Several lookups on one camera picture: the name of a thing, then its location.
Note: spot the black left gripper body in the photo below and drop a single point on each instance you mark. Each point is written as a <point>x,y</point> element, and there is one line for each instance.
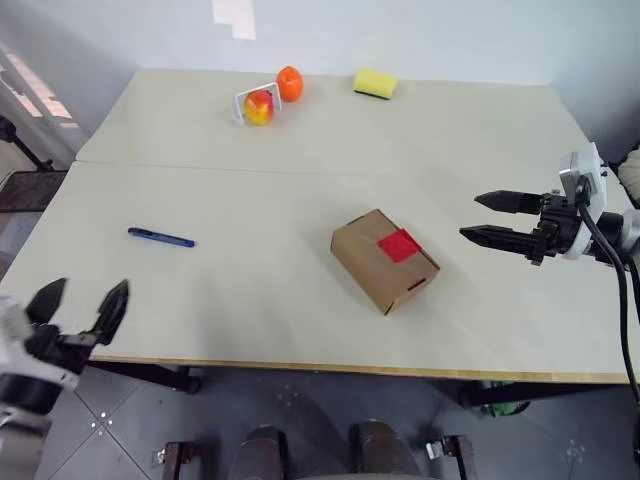
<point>57,347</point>

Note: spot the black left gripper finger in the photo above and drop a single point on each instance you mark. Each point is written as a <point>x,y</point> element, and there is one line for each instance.
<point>112,312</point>
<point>47,302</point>

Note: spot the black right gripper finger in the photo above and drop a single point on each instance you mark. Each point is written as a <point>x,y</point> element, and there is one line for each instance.
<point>507,201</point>
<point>502,238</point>

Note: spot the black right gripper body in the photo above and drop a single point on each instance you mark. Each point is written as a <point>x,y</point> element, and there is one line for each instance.
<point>557,225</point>

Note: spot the blue pen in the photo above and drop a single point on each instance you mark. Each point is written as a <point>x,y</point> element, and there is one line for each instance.
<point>160,236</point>

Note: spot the red tape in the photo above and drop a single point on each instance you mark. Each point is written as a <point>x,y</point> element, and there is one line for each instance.
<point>397,246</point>

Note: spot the brown cardboard box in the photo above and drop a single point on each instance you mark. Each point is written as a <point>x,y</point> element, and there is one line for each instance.
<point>370,260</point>

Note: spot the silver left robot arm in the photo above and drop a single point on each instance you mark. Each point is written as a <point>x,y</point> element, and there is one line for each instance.
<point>20,440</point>

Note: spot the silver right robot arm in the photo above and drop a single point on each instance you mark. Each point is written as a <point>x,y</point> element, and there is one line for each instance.
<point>627,225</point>

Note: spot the green item under table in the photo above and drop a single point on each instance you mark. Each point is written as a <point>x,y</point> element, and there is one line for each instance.
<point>505,409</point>

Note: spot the beige rounded bundle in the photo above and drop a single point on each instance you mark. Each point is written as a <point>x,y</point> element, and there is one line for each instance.
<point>632,172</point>

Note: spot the black tray platform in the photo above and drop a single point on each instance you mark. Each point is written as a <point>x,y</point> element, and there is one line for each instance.
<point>30,190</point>

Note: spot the black tripod stand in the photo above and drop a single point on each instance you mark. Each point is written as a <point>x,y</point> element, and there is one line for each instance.
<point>25,147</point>

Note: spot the yellow sponge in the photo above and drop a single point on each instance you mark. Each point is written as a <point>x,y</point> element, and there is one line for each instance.
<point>375,82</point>

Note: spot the dark rounded shape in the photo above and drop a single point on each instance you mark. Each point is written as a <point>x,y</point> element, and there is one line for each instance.
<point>262,452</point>
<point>380,450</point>

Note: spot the orange fruit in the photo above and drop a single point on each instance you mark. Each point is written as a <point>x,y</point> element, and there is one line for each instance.
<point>290,84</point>

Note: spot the red yellow apple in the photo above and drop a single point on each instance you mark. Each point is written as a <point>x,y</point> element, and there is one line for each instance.
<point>259,110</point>

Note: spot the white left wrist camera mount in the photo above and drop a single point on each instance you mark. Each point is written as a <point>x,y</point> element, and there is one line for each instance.
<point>10,325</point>

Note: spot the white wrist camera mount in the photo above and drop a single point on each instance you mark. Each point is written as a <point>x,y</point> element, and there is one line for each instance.
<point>592,170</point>
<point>10,325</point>

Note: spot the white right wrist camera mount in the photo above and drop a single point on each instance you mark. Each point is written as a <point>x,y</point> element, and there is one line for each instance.
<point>592,170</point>

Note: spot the dark metal caster bracket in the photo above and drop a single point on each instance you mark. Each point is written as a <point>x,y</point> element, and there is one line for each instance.
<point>172,457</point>
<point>452,452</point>

